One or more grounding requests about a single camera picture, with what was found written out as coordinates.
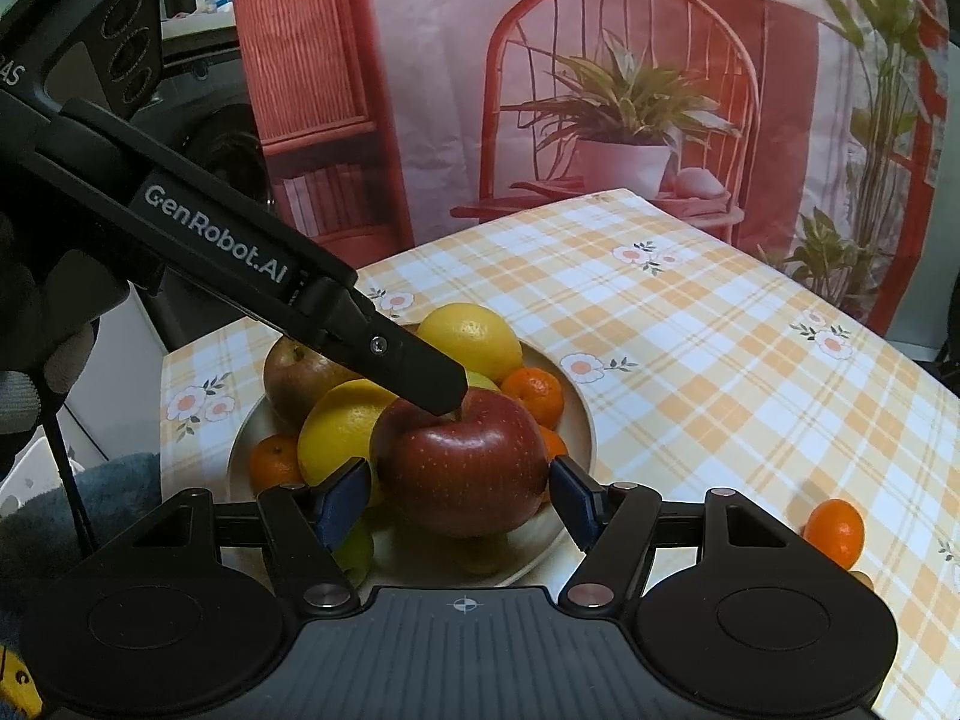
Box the dark red apple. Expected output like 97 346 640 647
369 388 552 539

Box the person's left hand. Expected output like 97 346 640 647
0 202 132 466

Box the black cable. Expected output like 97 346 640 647
43 390 96 557

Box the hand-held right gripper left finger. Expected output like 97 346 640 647
90 456 374 612

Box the printed backdrop cloth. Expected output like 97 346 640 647
225 0 960 338

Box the blue grey fluffy cloth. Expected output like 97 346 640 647
0 450 162 638

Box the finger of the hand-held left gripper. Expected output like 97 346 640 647
326 309 471 416

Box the large yellow lemon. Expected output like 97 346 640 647
296 379 402 507

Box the red yellow apple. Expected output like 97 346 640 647
262 336 361 432

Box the cream ceramic plate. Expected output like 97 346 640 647
227 322 597 590

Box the yellow black object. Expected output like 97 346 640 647
0 645 42 720

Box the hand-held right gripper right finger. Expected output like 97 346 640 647
547 456 833 612

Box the small yellow lemon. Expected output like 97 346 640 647
415 302 524 387

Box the orange checked floral tablecloth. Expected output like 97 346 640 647
160 187 960 720

